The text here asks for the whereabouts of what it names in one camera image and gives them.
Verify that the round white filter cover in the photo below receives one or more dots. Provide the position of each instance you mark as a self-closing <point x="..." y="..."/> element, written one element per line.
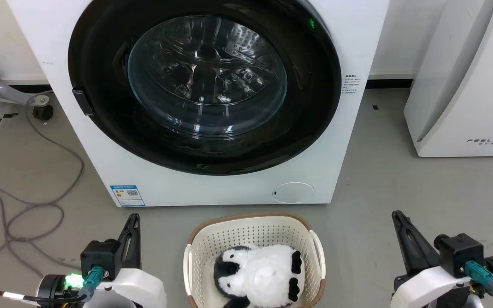
<point x="293" y="192"/>

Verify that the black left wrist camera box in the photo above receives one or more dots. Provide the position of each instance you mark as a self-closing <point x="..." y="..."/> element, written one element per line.
<point x="100" y="256"/>

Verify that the black caster wheel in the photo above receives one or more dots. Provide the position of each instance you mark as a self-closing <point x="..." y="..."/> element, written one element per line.
<point x="43" y="112"/>

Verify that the small printed warning sticker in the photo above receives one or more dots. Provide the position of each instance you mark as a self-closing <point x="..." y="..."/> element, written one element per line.
<point x="350" y="84"/>

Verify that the cream perforated laundry basket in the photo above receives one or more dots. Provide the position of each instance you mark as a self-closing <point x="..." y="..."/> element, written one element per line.
<point x="250" y="233"/>

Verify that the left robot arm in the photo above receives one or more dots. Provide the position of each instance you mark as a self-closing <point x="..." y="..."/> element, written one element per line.
<point x="54" y="288"/>

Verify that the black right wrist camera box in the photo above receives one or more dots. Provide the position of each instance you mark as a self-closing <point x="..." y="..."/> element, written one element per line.
<point x="460" y="252"/>

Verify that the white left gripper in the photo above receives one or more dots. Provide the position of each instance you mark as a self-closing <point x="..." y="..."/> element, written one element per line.
<point x="139" y="286"/>

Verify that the white Feelbird appliance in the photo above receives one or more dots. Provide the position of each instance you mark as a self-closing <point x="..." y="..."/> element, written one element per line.
<point x="464" y="77"/>

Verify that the black and white panda plush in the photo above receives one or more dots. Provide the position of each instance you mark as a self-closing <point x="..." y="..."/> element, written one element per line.
<point x="259" y="273"/>

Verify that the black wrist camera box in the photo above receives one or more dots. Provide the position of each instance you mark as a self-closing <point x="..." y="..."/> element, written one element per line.
<point x="100" y="256"/>
<point x="460" y="252"/>

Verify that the blue energy label sticker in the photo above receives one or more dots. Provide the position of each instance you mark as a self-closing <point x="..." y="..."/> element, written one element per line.
<point x="127" y="195"/>

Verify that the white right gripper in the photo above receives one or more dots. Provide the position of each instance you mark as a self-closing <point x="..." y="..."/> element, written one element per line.
<point x="430" y="286"/>

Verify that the black round glass washer door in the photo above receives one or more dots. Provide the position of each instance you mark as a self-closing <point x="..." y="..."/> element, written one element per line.
<point x="203" y="85"/>

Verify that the white front-load washing machine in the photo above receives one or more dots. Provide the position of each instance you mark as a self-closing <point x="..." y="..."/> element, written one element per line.
<point x="212" y="188"/>

